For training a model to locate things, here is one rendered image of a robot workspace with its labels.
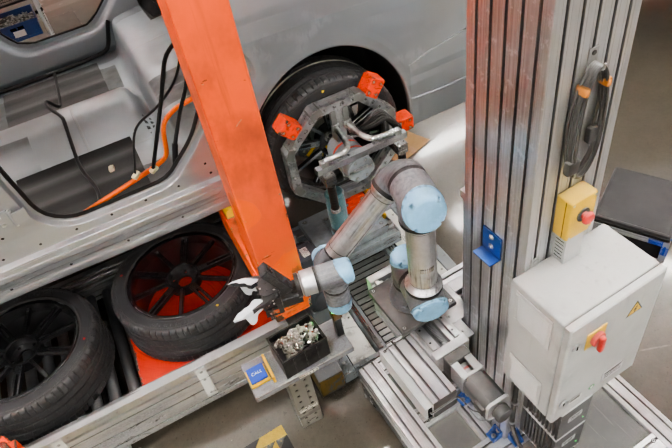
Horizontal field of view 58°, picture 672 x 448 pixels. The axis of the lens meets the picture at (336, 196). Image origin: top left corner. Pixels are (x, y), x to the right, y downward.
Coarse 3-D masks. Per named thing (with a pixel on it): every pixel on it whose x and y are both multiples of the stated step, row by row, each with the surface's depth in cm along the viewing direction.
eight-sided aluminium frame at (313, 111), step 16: (336, 96) 253; (352, 96) 252; (304, 112) 251; (320, 112) 248; (304, 128) 250; (384, 128) 277; (288, 144) 256; (288, 160) 255; (384, 160) 283; (288, 176) 266; (368, 176) 288; (304, 192) 270; (320, 192) 277; (352, 192) 285
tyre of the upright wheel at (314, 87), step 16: (304, 64) 264; (320, 64) 263; (336, 64) 263; (352, 64) 269; (288, 80) 260; (304, 80) 255; (320, 80) 252; (336, 80) 254; (352, 80) 258; (272, 96) 261; (288, 96) 254; (304, 96) 251; (320, 96) 255; (384, 96) 271; (272, 112) 257; (288, 112) 252; (272, 128) 255; (272, 144) 258; (288, 192) 278
